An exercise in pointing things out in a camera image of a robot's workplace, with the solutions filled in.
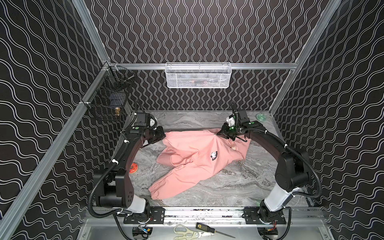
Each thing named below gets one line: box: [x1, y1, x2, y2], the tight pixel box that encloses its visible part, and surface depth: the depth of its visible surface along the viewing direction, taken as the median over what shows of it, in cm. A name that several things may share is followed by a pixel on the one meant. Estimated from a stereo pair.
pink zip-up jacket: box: [148, 129, 252, 201], surface depth 89 cm
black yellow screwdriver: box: [195, 222, 236, 239], surface depth 71 cm
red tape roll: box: [129, 162, 139, 174], surface depth 90 cm
